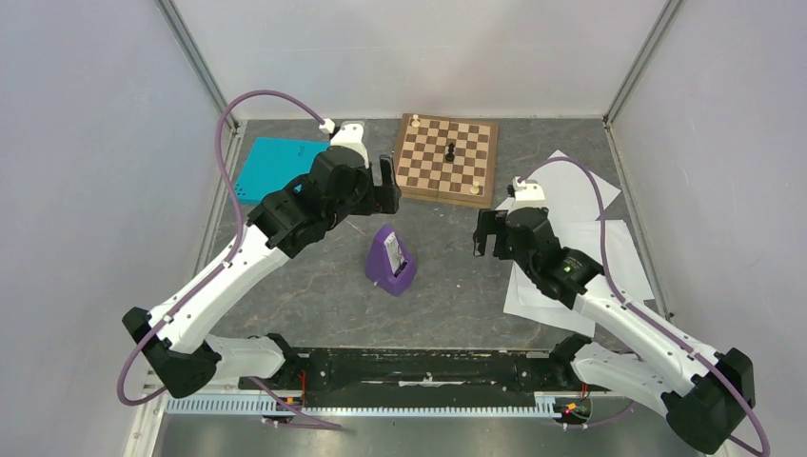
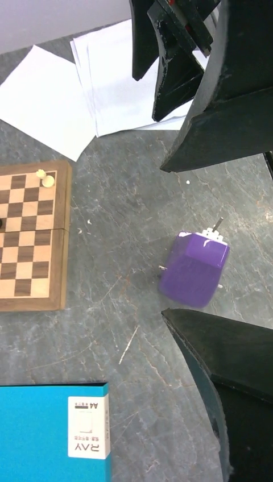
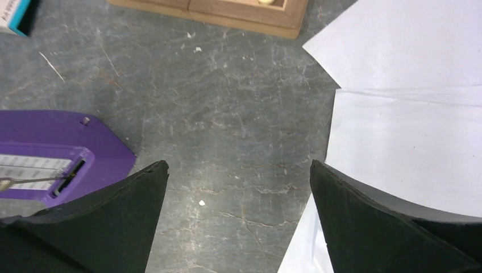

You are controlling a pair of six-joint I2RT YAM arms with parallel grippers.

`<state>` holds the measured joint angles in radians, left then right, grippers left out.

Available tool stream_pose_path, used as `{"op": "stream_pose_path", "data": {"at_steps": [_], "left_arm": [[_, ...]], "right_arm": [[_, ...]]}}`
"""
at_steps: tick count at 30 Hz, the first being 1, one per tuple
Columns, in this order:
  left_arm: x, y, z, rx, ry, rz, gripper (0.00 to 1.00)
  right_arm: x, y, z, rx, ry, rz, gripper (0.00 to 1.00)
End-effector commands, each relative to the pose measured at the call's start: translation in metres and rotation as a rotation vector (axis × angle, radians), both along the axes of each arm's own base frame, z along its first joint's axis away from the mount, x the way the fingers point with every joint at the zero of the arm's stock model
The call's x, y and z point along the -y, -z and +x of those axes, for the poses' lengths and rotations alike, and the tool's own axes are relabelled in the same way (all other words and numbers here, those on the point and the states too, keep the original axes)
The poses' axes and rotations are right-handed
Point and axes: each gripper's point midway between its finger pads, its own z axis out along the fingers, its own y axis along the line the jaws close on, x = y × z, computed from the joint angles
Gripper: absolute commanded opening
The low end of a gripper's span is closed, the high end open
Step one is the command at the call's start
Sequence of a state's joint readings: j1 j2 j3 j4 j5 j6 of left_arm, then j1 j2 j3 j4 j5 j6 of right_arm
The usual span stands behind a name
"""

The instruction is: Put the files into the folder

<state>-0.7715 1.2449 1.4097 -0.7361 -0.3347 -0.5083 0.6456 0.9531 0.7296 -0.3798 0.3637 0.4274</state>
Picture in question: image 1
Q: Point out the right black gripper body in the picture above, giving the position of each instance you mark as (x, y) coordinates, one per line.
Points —
(503, 247)

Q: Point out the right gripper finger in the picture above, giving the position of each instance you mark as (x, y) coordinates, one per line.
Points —
(490, 218)
(480, 239)

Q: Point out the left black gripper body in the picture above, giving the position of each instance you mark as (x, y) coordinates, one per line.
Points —
(368, 199)

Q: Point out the teal black file folder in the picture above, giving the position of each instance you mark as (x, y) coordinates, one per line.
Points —
(271, 164)

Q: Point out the purple stand with phone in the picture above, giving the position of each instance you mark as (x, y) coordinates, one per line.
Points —
(389, 265)

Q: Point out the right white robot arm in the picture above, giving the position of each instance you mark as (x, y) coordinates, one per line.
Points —
(703, 394)

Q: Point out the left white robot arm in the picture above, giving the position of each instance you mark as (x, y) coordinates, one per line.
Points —
(176, 338)

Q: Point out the wooden chessboard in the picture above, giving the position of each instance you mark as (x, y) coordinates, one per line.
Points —
(422, 173)

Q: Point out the white paper sheet bottom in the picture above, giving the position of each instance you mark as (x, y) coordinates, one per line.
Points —
(524, 300)

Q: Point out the black chess piece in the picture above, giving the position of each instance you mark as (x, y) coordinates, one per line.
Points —
(449, 155)

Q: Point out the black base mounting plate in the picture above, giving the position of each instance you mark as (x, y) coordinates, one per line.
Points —
(424, 377)

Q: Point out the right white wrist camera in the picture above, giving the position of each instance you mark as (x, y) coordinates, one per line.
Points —
(527, 193)

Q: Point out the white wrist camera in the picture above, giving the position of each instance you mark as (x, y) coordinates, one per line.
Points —
(527, 193)
(349, 134)

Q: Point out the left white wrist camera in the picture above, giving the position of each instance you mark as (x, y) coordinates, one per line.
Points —
(349, 134)

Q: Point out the aluminium frame rail left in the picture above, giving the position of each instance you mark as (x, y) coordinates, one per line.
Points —
(191, 51)

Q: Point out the aluminium frame rail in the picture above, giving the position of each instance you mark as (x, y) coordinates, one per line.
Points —
(665, 18)
(191, 51)

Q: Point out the aluminium frame rail right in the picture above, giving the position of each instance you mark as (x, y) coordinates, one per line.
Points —
(665, 18)

